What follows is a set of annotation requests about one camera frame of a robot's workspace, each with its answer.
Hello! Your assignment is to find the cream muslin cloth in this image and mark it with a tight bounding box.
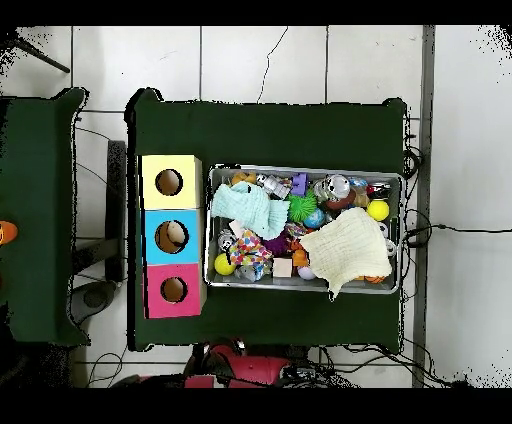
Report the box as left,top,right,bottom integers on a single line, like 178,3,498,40
298,206,394,302

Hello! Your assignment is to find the black stand bar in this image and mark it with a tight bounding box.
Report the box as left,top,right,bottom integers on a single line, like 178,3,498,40
105,139,128,283

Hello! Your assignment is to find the shallow clear mesh bin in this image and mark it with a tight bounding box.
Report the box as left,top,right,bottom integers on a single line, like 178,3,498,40
204,163,403,296

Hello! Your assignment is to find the plain wooden cube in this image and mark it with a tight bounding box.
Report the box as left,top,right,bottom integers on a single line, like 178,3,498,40
272,257,294,279

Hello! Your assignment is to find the yellow tennis ball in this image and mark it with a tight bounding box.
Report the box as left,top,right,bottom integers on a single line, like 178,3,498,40
214,252,237,277

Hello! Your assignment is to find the silver toy robot figure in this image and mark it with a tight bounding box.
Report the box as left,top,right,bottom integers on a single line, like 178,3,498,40
255,173,292,200

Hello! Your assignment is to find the mint green muslin cloth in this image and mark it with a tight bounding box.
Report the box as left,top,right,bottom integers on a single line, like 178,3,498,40
210,180,292,241

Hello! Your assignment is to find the yellow smiley ball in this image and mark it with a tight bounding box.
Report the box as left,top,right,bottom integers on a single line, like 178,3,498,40
366,199,390,222

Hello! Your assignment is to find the silver metal can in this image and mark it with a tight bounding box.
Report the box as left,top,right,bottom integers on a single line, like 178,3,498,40
312,174,352,202

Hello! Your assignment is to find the orange toy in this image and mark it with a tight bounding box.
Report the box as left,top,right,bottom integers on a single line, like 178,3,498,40
0,220,19,246

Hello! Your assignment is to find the black tripod leg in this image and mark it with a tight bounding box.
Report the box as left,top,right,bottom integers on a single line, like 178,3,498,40
0,27,71,74

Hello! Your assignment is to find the wooden box with three holes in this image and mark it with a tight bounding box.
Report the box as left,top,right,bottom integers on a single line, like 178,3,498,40
137,154,208,320

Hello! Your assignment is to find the black power cable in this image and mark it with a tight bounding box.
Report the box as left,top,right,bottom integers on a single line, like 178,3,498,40
403,223,512,247

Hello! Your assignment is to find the green spiky rubber ball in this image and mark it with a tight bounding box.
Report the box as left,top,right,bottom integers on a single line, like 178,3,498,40
286,190,318,224

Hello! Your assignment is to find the dark green neighbour table cloth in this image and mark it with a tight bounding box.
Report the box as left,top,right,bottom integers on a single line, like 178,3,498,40
0,86,91,347

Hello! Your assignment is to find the purple plastic toy block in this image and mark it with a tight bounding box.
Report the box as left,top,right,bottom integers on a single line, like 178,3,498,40
290,172,309,197

